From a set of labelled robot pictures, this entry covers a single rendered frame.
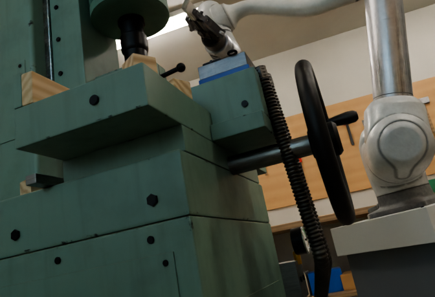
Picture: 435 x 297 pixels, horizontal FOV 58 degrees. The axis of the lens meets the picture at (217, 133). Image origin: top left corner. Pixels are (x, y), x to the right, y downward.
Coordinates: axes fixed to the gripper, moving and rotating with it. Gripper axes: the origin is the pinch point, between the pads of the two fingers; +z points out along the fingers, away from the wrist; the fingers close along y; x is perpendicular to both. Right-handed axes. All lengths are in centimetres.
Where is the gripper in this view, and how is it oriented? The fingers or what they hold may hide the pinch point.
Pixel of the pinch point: (189, 10)
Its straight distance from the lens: 119.7
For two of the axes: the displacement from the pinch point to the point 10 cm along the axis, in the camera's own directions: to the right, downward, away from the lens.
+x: 3.6, -9.3, 1.0
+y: -8.6, -2.9, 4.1
